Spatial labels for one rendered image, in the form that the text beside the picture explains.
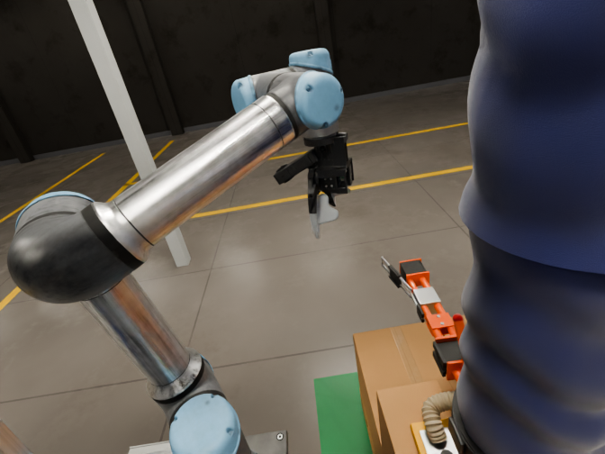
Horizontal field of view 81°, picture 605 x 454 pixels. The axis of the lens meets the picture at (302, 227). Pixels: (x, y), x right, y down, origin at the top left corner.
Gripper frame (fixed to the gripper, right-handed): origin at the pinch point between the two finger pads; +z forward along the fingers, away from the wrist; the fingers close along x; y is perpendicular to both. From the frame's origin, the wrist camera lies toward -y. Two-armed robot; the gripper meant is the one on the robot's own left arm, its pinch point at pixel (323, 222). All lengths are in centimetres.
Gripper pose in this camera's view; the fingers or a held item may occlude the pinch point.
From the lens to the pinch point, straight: 81.1
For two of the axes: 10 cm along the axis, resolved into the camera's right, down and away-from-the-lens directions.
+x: 3.1, -5.0, 8.1
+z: 1.6, 8.6, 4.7
